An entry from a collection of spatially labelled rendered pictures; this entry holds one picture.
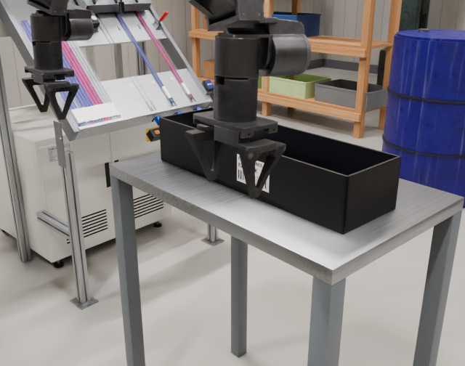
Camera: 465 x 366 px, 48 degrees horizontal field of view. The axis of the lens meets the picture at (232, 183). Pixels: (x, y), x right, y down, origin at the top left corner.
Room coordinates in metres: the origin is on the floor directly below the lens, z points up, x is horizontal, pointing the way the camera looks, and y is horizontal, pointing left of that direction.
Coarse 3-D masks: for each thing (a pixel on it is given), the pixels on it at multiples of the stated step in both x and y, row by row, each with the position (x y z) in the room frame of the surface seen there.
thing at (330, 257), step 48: (192, 192) 1.06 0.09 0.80; (240, 192) 1.06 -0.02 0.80; (432, 192) 1.06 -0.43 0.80; (240, 240) 1.50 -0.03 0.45; (288, 240) 0.83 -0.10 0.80; (336, 240) 0.83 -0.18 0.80; (384, 240) 0.83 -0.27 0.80; (432, 240) 1.04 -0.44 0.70; (240, 288) 1.50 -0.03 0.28; (336, 288) 0.74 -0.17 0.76; (432, 288) 1.02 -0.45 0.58; (240, 336) 1.50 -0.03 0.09; (336, 336) 0.75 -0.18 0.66; (432, 336) 1.01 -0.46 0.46
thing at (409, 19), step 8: (408, 0) 6.01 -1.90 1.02; (416, 0) 5.97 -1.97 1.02; (424, 0) 6.19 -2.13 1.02; (408, 8) 6.00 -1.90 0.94; (416, 8) 5.97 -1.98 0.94; (424, 8) 6.25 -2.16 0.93; (400, 16) 6.04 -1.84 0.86; (408, 16) 6.00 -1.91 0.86; (416, 16) 5.97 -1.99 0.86; (424, 16) 6.54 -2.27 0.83; (400, 24) 6.03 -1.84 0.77; (408, 24) 5.99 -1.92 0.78; (416, 24) 5.97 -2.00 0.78; (424, 24) 6.54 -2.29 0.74; (384, 48) 6.30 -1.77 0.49; (384, 56) 6.16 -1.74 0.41; (384, 64) 6.16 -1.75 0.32
